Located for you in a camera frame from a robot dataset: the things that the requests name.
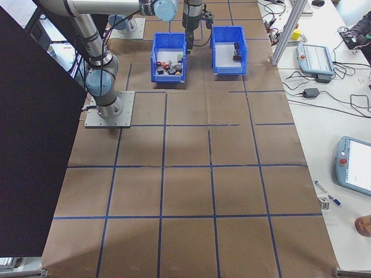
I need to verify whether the white keyboard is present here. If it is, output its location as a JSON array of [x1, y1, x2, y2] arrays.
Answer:
[[301, 0, 315, 15]]

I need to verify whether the aluminium profile post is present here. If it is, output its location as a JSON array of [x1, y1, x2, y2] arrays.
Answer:
[[271, 0, 308, 67]]

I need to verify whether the white marker blue cap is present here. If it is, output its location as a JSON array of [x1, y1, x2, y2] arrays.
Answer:
[[314, 180, 342, 207]]

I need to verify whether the aluminium table rail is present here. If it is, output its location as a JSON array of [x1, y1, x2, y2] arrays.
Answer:
[[0, 269, 49, 278], [332, 268, 371, 278]]

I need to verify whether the pile of small electrical parts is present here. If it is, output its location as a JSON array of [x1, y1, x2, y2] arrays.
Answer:
[[156, 49, 186, 76]]

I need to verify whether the blue bin of buttons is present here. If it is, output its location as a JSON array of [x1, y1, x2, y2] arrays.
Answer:
[[150, 31, 188, 85]]

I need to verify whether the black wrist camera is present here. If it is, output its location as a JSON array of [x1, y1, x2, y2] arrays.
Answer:
[[202, 8, 215, 30]]

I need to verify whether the blue bin with few parts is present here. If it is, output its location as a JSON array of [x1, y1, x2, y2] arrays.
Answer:
[[210, 25, 248, 76]]

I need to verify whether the black desk cable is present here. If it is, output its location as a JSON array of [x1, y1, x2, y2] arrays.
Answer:
[[286, 91, 371, 118]]

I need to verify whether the blue grey teach pendant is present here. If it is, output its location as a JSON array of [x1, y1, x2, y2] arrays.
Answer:
[[334, 135, 371, 195], [295, 42, 336, 76]]

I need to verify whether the black frame cover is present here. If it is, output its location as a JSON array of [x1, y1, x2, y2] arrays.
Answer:
[[0, 5, 89, 258]]

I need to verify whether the white bin liner sheet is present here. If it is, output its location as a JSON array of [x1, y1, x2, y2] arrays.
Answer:
[[214, 43, 244, 69]]

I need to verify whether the small white box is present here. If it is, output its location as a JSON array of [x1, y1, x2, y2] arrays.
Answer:
[[318, 195, 332, 210]]

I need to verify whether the black circuit board with wires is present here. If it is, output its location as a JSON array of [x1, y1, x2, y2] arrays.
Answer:
[[339, 26, 366, 50]]

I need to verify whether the brown round object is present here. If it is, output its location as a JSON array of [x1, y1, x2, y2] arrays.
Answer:
[[354, 214, 371, 237]]

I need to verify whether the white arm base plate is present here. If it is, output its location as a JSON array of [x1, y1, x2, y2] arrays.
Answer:
[[83, 90, 136, 129], [108, 17, 146, 40]]

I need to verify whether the black power adapter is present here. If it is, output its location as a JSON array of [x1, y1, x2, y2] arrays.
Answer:
[[301, 87, 321, 98]]

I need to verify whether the dark sleeved person forearm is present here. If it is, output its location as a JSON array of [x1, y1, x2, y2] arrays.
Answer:
[[350, 11, 371, 37]]

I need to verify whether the small black box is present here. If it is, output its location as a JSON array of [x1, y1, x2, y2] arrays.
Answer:
[[315, 72, 332, 85]]

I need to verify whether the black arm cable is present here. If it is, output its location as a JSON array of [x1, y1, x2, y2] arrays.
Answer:
[[98, 8, 143, 99]]

